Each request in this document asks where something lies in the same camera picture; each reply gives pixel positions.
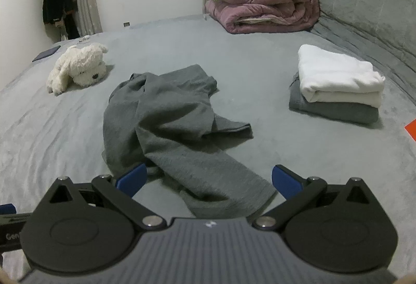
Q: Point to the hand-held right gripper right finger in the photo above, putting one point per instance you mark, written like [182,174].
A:
[286,181]

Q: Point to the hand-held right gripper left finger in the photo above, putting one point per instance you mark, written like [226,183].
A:
[131,180]

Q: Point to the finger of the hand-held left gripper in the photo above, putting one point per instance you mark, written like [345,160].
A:
[7,209]

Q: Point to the grey t-shirt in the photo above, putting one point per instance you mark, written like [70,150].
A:
[175,127]

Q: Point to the folded grey garment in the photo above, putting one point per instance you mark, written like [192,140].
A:
[334,111]

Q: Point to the folded white garment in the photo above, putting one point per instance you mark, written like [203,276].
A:
[334,75]

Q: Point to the white plush dog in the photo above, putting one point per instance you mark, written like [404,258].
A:
[81,66]

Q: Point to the orange object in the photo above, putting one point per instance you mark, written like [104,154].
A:
[412,129]

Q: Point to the dark tablet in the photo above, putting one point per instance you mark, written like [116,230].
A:
[47,53]

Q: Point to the pink folded quilt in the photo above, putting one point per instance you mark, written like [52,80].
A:
[266,1]

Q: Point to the black hanging coat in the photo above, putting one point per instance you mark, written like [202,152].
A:
[55,1]

